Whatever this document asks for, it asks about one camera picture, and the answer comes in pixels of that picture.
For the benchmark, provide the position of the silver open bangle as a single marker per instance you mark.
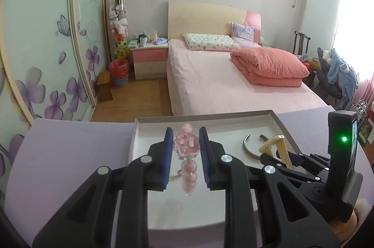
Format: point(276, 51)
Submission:
point(244, 148)

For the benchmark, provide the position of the blue packet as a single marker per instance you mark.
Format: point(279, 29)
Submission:
point(160, 42)

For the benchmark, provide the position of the dark wooden chair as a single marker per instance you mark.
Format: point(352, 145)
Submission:
point(301, 42)

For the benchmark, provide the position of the white mug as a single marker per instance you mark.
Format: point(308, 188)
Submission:
point(143, 41)

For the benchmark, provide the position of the flower print sliding wardrobe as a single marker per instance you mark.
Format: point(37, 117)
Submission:
point(38, 46)

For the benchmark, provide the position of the purple patterned pillow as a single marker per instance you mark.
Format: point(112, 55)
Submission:
point(242, 31)

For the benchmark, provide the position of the yellow toy pile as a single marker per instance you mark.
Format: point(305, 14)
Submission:
point(311, 63)

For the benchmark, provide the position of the folded pink quilt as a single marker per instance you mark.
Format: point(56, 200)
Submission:
point(268, 66)

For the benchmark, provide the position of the floral white pillow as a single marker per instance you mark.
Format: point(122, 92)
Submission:
point(210, 42)

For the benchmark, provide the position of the black office chair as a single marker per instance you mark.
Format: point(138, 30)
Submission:
point(325, 81)

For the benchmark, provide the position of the blue fleece garment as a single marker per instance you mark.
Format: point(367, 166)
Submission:
point(343, 72)

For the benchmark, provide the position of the white plush toy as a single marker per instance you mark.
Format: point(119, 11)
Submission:
point(326, 55)

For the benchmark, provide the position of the purple tablecloth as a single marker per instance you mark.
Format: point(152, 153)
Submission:
point(73, 148)

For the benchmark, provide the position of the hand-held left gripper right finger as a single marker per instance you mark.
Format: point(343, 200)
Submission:
point(204, 157)

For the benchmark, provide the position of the person's right hand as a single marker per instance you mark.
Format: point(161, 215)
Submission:
point(346, 226)

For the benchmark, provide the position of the clear tube of plush toys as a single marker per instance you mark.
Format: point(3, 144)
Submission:
point(118, 26)

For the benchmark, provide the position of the beige and pink headboard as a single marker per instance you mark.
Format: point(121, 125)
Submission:
point(201, 18)

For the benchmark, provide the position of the small wooden stool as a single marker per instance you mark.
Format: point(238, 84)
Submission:
point(104, 87)

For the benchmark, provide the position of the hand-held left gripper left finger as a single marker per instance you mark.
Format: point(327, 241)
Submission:
point(168, 156)

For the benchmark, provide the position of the bed with pink sheet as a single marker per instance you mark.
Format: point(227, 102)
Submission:
point(210, 81)

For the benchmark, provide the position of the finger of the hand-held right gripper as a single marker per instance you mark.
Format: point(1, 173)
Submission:
point(298, 160)
point(270, 159)

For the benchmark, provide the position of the red trash bin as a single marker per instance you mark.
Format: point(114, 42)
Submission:
point(119, 72)

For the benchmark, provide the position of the green box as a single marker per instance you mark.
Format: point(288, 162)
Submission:
point(132, 43)

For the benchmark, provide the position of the yellow bangle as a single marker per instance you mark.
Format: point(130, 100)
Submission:
point(280, 140)

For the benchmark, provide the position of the pink and white nightstand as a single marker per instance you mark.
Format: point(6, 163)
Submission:
point(149, 62)

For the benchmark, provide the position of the grey cardboard tray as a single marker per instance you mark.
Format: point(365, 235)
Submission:
point(228, 125)

